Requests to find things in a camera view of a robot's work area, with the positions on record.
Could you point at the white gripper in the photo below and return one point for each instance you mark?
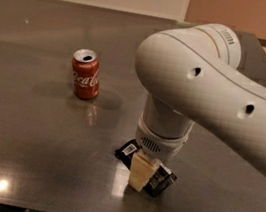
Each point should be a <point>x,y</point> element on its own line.
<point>159,145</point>

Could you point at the black RXBAR chocolate bar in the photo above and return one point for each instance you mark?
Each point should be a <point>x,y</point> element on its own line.
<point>161,180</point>

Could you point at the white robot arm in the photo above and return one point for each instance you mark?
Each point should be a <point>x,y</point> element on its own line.
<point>192,78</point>

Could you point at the red Coca-Cola can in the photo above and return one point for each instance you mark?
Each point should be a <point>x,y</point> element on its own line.
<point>85,65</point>

